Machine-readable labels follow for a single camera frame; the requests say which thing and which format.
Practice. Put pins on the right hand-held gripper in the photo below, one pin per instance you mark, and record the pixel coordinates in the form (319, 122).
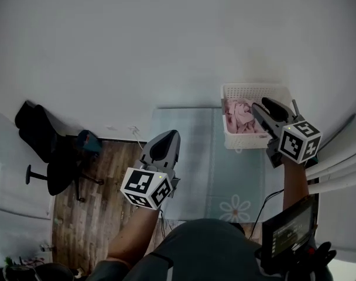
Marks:
(298, 142)

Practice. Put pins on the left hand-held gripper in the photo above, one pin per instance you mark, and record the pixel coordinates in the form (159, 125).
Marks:
(140, 183)

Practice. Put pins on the pink clothes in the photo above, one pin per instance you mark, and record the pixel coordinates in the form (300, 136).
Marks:
(242, 116)

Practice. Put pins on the white plastic basket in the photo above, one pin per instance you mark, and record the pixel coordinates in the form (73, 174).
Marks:
(245, 94)

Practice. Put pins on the person's left forearm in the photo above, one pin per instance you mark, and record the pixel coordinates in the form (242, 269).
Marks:
(134, 233)

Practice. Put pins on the person's right forearm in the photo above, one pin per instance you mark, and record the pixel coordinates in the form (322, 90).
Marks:
(295, 186)

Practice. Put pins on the teal and black tool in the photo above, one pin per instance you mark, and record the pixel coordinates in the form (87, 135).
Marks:
(88, 142)

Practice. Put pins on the person's dark grey shirt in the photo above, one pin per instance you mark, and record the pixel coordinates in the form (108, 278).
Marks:
(204, 250)

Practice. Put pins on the black wrist-mounted screen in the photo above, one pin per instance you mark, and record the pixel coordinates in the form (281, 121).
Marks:
(286, 230)

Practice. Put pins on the black office chair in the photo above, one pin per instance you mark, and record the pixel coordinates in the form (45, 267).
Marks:
(40, 127)

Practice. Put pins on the black device with red button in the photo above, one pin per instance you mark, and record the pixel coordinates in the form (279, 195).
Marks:
(318, 256)

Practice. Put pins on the potted green plant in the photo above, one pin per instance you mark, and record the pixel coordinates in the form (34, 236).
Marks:
(25, 266)

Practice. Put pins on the white wall outlet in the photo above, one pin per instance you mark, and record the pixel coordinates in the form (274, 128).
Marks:
(133, 129)

